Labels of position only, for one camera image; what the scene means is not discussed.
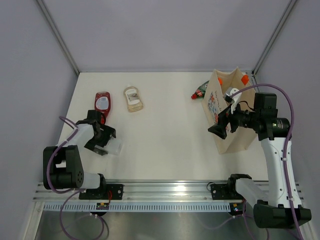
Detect aluminium mounting rail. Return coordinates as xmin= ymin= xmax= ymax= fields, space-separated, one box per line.
xmin=32 ymin=178 xmax=305 ymax=203

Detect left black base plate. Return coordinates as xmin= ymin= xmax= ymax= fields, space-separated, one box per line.
xmin=79 ymin=183 xmax=124 ymax=200

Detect clear Malory soap bottle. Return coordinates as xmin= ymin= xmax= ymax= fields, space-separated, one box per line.
xmin=123 ymin=85 xmax=144 ymax=113

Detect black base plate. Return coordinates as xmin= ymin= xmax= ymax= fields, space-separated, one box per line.
xmin=79 ymin=183 xmax=124 ymax=200
xmin=210 ymin=183 xmax=243 ymax=200

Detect white slotted cable duct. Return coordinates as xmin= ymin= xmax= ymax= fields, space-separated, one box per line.
xmin=43 ymin=202 xmax=231 ymax=213

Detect green Fairy dish soap bottle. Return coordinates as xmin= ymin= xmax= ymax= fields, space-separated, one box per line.
xmin=191 ymin=81 xmax=209 ymax=100

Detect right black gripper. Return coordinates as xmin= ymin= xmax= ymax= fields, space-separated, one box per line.
xmin=208 ymin=100 xmax=260 ymax=140

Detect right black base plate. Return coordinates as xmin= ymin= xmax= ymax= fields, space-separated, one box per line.
xmin=210 ymin=183 xmax=243 ymax=200

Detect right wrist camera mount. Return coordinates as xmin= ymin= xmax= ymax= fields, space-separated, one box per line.
xmin=223 ymin=87 xmax=241 ymax=115

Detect left aluminium frame post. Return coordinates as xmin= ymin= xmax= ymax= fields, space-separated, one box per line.
xmin=34 ymin=0 xmax=80 ymax=77

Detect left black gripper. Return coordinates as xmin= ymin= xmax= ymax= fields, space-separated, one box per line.
xmin=84 ymin=124 xmax=115 ymax=155

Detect red ketchup bottle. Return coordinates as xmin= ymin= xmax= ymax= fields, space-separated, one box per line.
xmin=94 ymin=91 xmax=111 ymax=124

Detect right aluminium frame post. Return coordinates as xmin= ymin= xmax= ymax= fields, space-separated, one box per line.
xmin=251 ymin=0 xmax=299 ymax=77

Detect canvas bag orange handles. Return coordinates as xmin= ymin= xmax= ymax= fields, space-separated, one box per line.
xmin=201 ymin=68 xmax=257 ymax=154

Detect aluminium frame post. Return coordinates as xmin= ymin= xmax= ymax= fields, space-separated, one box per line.
xmin=251 ymin=0 xmax=299 ymax=77
xmin=34 ymin=0 xmax=80 ymax=77

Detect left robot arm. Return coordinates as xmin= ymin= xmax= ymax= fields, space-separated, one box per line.
xmin=43 ymin=109 xmax=121 ymax=200

